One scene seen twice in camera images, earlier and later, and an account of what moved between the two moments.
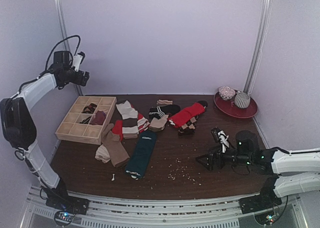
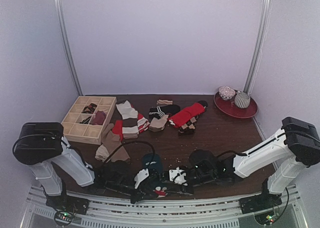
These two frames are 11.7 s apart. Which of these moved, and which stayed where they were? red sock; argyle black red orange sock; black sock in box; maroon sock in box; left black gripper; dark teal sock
Moved: left black gripper; dark teal sock
Stayed: argyle black red orange sock; red sock; black sock in box; maroon sock in box
